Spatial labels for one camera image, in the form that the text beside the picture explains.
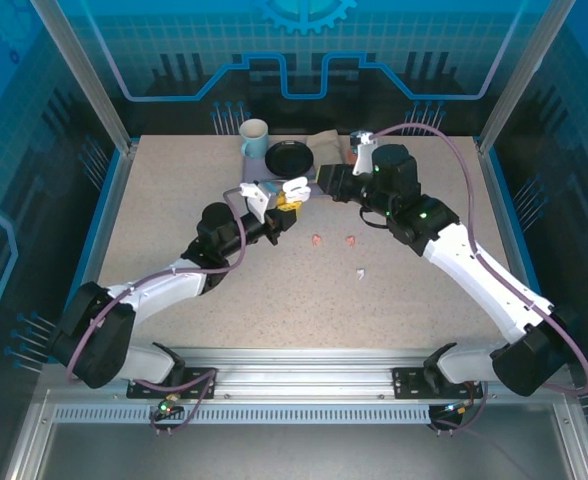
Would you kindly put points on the beige folded cloth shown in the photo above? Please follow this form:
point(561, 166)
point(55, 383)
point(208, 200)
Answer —
point(326, 145)

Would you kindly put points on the aluminium frame post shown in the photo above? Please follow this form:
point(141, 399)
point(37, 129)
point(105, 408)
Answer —
point(85, 75)
point(524, 75)

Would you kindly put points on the aluminium frame beam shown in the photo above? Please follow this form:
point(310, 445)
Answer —
point(304, 380)

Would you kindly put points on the black round plate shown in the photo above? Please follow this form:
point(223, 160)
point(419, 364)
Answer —
point(289, 157)

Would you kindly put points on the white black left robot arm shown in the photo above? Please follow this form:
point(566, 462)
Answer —
point(164, 285)

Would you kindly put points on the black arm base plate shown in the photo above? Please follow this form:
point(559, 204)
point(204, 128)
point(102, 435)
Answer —
point(139, 389)
point(406, 382)

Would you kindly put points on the aluminium side rail blue trim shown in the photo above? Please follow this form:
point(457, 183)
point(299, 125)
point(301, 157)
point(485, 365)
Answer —
point(503, 210)
point(110, 210)

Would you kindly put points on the small LED circuit board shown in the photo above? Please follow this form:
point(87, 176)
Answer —
point(166, 407)
point(456, 410)

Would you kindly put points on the white earbud charging case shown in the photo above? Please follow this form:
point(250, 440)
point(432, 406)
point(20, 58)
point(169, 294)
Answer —
point(296, 187)

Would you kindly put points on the lavender place mat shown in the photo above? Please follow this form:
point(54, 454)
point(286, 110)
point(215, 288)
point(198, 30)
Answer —
point(254, 170)

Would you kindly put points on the blue ceramic mug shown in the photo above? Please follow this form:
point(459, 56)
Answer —
point(254, 145)

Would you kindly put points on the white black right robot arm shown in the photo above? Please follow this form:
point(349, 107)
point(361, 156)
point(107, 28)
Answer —
point(484, 280)

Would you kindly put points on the grey metal base tray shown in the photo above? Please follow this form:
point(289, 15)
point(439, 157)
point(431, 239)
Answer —
point(294, 450)

